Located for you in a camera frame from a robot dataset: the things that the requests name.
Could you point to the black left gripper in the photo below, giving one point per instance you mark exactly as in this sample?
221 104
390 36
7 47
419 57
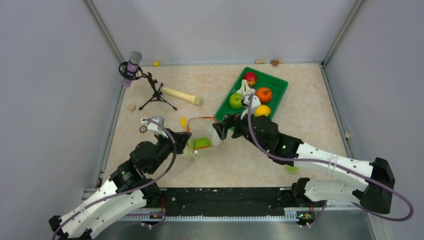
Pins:
182 139

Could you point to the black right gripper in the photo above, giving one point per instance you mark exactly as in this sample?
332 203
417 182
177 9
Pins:
229 121

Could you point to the green apple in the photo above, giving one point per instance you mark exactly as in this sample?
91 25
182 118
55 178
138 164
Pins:
236 101

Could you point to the clear zip bag orange zipper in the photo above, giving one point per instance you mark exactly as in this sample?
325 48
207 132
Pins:
199 127

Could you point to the green lime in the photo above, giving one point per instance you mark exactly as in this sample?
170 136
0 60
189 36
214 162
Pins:
201 143

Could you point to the white garlic bulbs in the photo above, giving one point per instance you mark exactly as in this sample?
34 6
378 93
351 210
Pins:
245 89

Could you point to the yellow lemon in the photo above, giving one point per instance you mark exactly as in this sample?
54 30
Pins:
262 110

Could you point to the orange mini pumpkin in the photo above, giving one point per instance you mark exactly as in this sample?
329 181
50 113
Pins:
264 94

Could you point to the green plastic tray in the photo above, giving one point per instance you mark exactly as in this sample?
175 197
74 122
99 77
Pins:
277 86

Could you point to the green cabbage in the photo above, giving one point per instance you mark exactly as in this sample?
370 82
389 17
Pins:
189 153

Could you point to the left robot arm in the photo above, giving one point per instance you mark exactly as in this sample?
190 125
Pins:
127 189

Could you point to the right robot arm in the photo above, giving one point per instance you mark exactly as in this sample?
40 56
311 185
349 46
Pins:
366 183

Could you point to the cream toy microphone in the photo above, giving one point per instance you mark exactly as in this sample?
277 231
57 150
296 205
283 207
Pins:
193 99

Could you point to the yellow block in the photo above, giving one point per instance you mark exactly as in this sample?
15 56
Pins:
183 122

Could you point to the red apple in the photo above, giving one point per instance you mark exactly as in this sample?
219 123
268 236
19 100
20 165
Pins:
251 78

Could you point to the small wooden block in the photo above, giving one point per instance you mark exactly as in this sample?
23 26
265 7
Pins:
131 107

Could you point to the cork piece left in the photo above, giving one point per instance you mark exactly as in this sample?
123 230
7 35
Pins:
260 61

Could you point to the brown cork piece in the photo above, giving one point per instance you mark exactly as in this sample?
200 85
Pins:
274 62

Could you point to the green toy brick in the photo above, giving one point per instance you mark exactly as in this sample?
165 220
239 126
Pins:
291 169

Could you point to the purple microphone on tripod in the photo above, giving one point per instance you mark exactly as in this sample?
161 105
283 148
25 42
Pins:
131 72

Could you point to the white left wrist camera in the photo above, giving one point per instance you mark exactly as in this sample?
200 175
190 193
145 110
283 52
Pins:
155 124

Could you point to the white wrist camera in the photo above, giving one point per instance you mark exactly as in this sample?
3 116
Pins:
249 102
155 124

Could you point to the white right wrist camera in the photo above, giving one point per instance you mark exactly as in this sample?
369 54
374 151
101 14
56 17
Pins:
249 102

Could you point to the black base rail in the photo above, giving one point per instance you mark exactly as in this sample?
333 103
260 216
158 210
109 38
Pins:
223 202

